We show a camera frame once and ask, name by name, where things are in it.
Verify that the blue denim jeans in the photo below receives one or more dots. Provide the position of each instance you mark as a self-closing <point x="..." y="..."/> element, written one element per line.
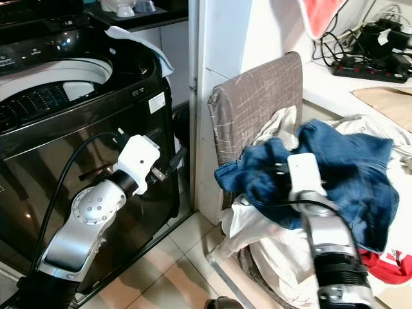
<point x="347" y="167"/>

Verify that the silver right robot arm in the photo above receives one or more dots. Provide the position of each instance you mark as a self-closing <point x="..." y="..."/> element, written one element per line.
<point x="328" y="238"/>

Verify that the black top-load washing machine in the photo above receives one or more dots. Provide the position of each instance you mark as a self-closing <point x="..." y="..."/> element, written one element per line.
<point x="64" y="154"/>

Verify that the white garment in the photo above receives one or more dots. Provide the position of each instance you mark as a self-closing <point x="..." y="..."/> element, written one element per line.
<point x="270" y="257"/>

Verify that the brown fabric laundry basket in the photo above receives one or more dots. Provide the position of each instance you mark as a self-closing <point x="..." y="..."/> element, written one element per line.
<point x="257" y="96"/>

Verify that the white cloth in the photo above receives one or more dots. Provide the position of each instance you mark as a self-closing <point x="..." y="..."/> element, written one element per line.
<point x="141" y="45"/>

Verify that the beige mat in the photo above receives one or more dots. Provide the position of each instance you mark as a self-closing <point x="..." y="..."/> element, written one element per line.
<point x="386" y="103"/>

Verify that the red garment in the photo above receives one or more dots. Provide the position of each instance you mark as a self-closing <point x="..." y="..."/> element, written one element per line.
<point x="386" y="264"/>

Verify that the black power strip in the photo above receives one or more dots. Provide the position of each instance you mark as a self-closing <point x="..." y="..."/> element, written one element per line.
<point x="373" y="69"/>

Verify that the white cup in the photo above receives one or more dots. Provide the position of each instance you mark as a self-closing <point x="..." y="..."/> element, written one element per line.
<point x="124" y="9"/>

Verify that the black power adapter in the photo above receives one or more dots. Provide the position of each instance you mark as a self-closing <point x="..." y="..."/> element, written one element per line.
<point x="383" y="42"/>

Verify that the red hanging cloth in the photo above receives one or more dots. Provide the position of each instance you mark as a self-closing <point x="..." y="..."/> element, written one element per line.
<point x="322" y="13"/>

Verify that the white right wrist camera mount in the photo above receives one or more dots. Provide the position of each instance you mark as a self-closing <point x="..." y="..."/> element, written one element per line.
<point x="304" y="170"/>

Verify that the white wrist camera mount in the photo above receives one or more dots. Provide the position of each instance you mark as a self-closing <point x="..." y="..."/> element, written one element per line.
<point x="304" y="170"/>
<point x="138" y="158"/>

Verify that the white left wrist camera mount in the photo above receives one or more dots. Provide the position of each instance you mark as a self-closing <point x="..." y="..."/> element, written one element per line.
<point x="138" y="158"/>

